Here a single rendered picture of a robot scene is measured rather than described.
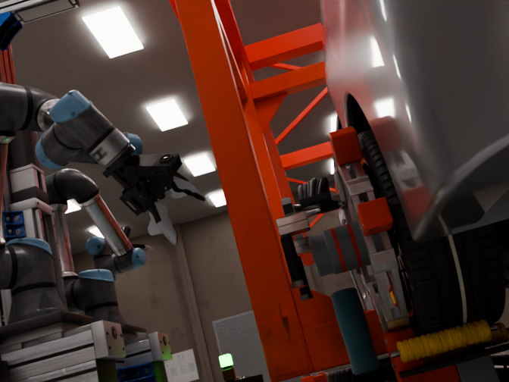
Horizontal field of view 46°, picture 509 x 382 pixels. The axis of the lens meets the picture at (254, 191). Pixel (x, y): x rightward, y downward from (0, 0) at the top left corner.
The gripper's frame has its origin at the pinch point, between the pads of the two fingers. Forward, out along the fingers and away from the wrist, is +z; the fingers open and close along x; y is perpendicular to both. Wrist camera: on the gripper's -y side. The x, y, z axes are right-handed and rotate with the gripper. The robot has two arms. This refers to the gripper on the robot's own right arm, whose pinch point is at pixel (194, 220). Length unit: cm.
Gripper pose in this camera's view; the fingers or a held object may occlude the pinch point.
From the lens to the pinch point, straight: 124.1
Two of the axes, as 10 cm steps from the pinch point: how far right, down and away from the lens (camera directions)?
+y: -6.7, 4.3, 6.1
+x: -3.2, 5.7, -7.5
